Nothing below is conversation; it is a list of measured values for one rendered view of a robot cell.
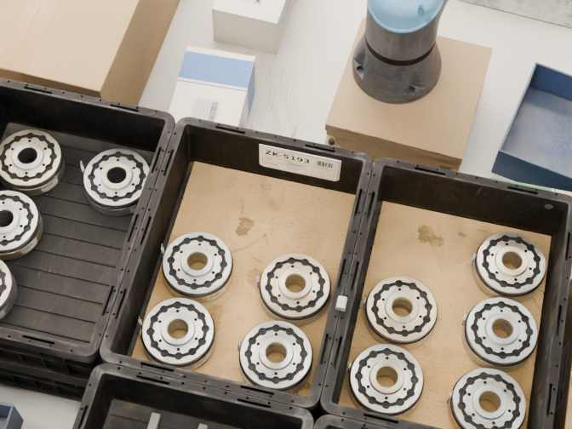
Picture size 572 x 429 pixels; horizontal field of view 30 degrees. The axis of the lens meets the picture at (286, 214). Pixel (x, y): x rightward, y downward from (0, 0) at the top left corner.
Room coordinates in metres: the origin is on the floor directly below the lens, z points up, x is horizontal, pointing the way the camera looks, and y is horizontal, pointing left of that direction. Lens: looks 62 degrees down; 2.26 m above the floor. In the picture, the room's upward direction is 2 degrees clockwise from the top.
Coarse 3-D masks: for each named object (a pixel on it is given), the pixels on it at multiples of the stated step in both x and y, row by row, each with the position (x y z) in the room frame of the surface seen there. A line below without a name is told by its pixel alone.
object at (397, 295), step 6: (396, 294) 0.63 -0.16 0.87; (402, 294) 0.63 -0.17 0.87; (408, 294) 0.63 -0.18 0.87; (390, 300) 0.62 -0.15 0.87; (408, 300) 0.62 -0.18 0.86; (414, 300) 0.62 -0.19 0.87; (390, 306) 0.61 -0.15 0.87; (414, 306) 0.61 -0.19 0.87; (390, 312) 0.60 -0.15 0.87; (414, 312) 0.60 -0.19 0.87; (390, 318) 0.60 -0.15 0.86; (396, 318) 0.59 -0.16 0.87; (402, 318) 0.59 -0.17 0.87; (408, 318) 0.60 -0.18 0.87; (414, 318) 0.60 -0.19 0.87
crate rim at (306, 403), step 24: (192, 120) 0.88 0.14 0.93; (288, 144) 0.84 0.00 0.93; (312, 144) 0.84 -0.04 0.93; (168, 168) 0.79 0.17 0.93; (360, 192) 0.77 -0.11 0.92; (144, 216) 0.71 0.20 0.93; (360, 216) 0.72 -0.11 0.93; (144, 240) 0.67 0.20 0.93; (120, 288) 0.60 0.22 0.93; (336, 288) 0.61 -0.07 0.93; (120, 312) 0.56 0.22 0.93; (336, 312) 0.57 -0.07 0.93; (120, 360) 0.50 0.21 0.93; (144, 360) 0.50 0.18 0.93; (216, 384) 0.47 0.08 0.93; (240, 384) 0.47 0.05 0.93; (312, 384) 0.47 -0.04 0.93; (312, 408) 0.44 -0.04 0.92
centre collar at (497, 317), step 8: (488, 320) 0.60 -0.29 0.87; (496, 320) 0.60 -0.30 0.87; (504, 320) 0.60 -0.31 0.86; (512, 320) 0.60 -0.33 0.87; (488, 328) 0.58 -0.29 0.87; (512, 328) 0.59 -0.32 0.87; (488, 336) 0.57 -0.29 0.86; (496, 336) 0.57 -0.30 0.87; (512, 336) 0.57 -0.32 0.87; (496, 344) 0.56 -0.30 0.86; (504, 344) 0.56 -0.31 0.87
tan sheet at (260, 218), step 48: (192, 192) 0.81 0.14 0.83; (240, 192) 0.81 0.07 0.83; (288, 192) 0.82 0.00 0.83; (336, 192) 0.82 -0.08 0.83; (240, 240) 0.73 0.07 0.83; (288, 240) 0.73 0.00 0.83; (336, 240) 0.74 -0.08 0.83; (240, 288) 0.65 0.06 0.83; (288, 288) 0.65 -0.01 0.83; (240, 336) 0.58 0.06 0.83
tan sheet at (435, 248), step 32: (384, 224) 0.77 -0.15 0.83; (416, 224) 0.77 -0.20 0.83; (448, 224) 0.77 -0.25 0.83; (480, 224) 0.77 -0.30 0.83; (384, 256) 0.71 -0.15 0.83; (416, 256) 0.71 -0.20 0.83; (448, 256) 0.71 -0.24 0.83; (544, 256) 0.72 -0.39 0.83; (448, 288) 0.66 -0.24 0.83; (544, 288) 0.67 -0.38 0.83; (448, 320) 0.61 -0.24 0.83; (352, 352) 0.56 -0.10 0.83; (416, 352) 0.56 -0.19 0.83; (448, 352) 0.56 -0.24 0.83; (384, 384) 0.51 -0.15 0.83; (448, 384) 0.51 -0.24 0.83; (416, 416) 0.46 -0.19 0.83; (448, 416) 0.47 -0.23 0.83
